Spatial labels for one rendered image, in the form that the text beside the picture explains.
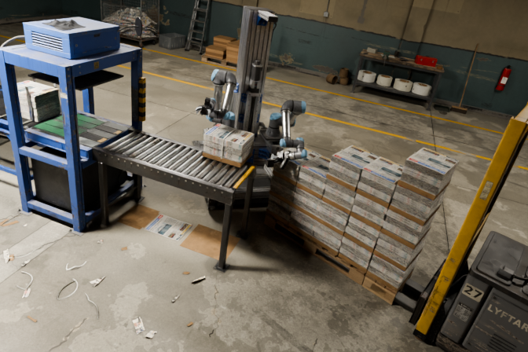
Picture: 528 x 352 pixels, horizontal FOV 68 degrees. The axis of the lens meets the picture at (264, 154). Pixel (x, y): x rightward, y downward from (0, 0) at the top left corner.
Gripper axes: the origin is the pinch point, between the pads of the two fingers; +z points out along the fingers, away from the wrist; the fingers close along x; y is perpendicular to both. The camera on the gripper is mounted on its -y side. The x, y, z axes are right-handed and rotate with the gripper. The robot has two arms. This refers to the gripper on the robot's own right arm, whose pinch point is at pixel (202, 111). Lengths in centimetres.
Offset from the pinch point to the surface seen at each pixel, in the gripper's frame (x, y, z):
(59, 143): 113, 63, 20
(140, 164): 35, 50, 31
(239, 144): -38.3, 15.7, 5.7
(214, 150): -18.6, 31.5, 0.8
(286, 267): -112, 109, 28
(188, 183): -10, 47, 40
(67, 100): 95, 8, 40
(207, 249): -38, 120, 26
